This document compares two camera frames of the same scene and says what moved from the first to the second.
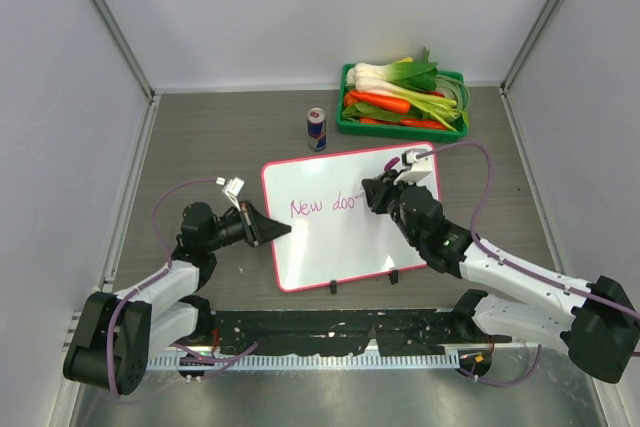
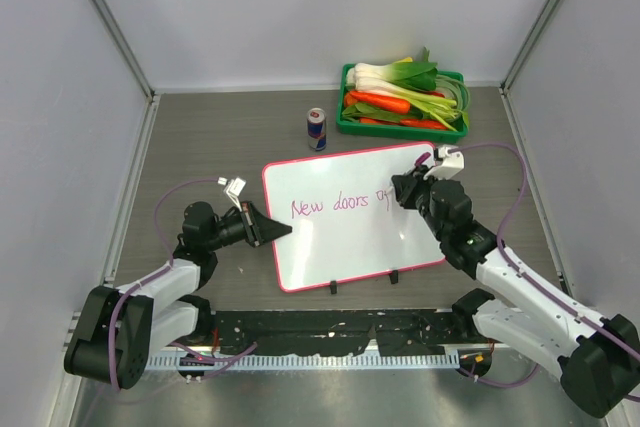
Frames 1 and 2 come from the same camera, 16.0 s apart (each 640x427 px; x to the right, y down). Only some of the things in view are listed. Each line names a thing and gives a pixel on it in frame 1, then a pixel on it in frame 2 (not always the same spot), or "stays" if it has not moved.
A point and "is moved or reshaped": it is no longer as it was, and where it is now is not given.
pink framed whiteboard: (335, 235) stays
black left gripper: (256, 227) stays
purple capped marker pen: (391, 163) is moved or reshaped
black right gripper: (379, 189) -> (405, 187)
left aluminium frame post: (119, 35) stays
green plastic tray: (391, 131) stays
